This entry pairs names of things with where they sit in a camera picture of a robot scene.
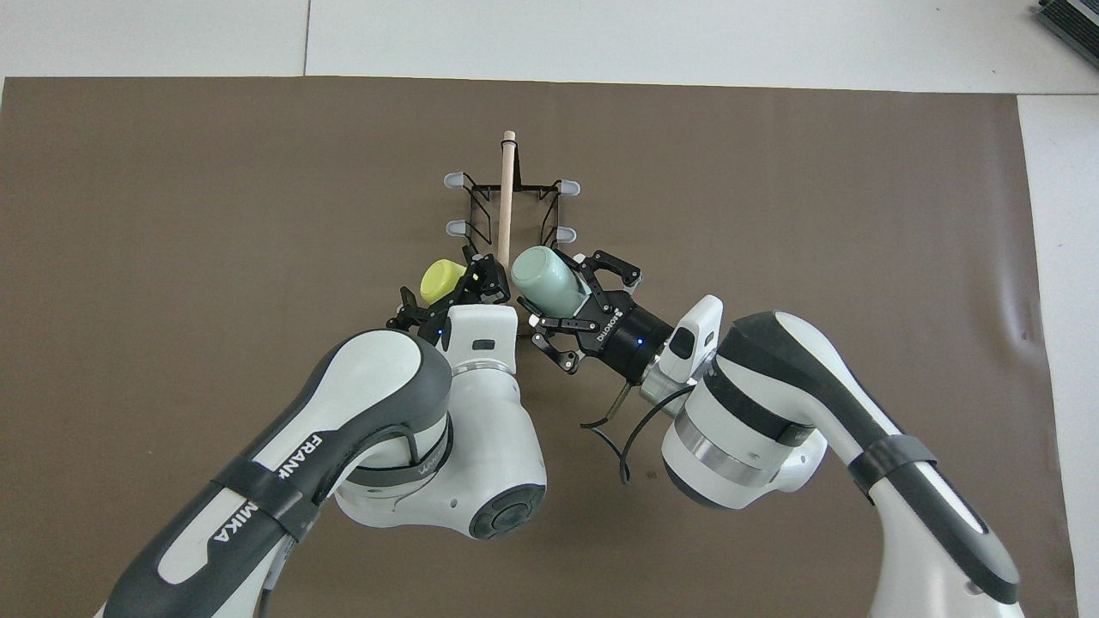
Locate pale green plastic cup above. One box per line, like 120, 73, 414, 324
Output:
511, 246, 592, 318

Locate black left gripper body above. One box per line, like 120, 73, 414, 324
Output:
425, 294, 483, 346

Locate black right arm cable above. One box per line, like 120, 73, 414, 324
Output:
580, 382, 696, 486

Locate brown table mat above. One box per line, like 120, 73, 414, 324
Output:
0, 76, 1078, 618

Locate dark ridged metal device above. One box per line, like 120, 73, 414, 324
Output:
1035, 0, 1099, 48

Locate black wire cup rack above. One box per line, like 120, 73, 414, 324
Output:
442, 130, 582, 297

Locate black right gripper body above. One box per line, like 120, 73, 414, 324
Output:
592, 296, 675, 383

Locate yellow plastic cup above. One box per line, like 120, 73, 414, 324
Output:
419, 259, 469, 306

